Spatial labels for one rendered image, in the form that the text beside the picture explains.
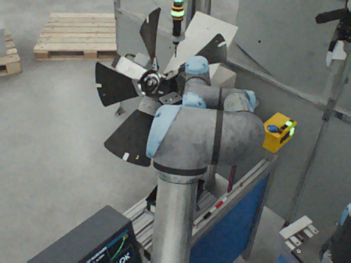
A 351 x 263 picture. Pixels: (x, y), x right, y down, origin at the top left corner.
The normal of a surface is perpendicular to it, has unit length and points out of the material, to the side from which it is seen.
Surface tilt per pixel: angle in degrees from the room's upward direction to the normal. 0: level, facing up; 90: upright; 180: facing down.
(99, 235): 15
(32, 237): 0
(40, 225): 0
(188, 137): 55
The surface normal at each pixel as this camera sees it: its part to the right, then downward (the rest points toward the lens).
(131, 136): 0.06, 0.05
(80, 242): -0.15, -0.89
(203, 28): -0.51, -0.21
